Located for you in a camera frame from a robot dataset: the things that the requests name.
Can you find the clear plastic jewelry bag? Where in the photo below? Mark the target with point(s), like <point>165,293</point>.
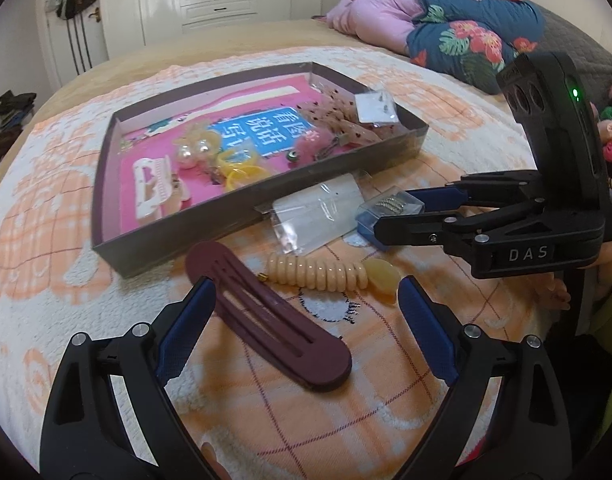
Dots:
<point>316,210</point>

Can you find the beige ribbed hair clip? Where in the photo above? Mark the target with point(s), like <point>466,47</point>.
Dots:
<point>321,271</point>

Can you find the maroon hair clip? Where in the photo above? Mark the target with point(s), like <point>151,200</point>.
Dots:
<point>281,330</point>

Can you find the amber yellow hair clip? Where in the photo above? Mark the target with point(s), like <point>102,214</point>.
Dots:
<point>383,282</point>

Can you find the shallow cardboard box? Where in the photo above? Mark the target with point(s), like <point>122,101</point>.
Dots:
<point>185,230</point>

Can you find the clear earring packet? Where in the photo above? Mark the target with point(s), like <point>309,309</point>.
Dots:
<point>376,107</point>

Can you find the dark clothes heap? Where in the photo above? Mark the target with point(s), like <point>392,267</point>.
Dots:
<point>0,150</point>

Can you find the yellow hair rings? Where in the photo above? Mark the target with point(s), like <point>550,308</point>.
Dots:
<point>240,172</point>

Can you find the white door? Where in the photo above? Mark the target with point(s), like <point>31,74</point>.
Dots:
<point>68,45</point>

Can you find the beige polka dot bow clip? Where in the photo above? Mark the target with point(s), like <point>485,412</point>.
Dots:
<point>341,117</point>

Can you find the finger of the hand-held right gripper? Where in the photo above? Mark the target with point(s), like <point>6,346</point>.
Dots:
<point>438,199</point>
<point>416,230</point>

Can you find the dark clothes pile on stool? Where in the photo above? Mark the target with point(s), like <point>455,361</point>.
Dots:
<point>15,107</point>

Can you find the small blue box clear lid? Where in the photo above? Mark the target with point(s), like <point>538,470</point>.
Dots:
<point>368,225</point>

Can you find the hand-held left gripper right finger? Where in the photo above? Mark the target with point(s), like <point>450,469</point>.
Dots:
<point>428,330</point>

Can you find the white hair claw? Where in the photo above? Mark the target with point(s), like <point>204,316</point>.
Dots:
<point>155,190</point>

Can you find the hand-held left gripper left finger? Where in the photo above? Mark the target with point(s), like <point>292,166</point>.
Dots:
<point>185,330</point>

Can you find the person's left hand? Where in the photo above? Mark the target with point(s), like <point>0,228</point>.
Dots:
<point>214,462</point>

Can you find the orange white checked blanket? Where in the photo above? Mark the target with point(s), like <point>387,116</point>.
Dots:
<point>60,220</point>

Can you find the person's right hand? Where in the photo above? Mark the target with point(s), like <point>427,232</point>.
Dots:
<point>560,294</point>

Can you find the pink pillow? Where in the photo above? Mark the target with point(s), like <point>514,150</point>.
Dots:
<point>376,15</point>

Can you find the pearl hair ornament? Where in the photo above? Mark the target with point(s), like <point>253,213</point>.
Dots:
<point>198,147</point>

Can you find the blue floral quilt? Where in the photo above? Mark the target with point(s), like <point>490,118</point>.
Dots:
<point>466,35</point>

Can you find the pink pom-pom hair clip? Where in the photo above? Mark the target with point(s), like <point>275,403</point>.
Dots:
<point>311,145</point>

